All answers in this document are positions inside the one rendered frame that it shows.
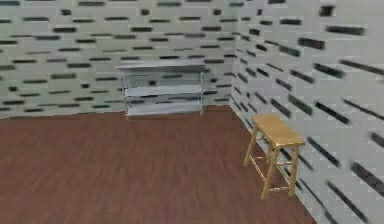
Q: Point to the yellow wooden stool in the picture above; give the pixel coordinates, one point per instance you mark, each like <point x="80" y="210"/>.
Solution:
<point x="277" y="130"/>

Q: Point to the grey metal shelf unit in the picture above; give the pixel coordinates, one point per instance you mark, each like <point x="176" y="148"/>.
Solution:
<point x="160" y="90"/>

